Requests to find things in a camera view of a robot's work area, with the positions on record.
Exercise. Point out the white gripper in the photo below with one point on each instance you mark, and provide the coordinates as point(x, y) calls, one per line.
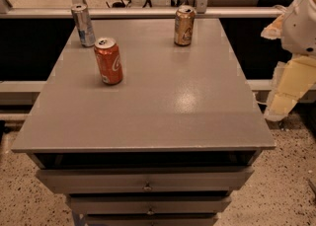
point(300, 29)

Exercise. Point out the silver blue redbull can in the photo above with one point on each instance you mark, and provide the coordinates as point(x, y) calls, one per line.
point(83, 24)

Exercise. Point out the gold soda can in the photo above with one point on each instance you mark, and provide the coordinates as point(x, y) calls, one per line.
point(184, 25)

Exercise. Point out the red coca-cola can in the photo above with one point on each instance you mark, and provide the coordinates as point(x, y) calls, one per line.
point(108, 59)

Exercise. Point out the grey drawer cabinet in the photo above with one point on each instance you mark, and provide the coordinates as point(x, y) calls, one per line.
point(175, 108)

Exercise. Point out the top grey drawer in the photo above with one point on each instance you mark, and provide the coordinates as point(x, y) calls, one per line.
point(144, 180)

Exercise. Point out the grey drawer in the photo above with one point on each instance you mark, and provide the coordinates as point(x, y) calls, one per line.
point(151, 221)
point(148, 204)
point(144, 180)

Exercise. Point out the bottom grey drawer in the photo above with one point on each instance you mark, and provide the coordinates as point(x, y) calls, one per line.
point(151, 221)

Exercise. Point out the middle grey drawer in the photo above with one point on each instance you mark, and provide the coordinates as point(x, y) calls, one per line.
point(148, 204)

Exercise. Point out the metal railing frame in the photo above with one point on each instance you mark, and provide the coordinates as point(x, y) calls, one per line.
point(43, 9)

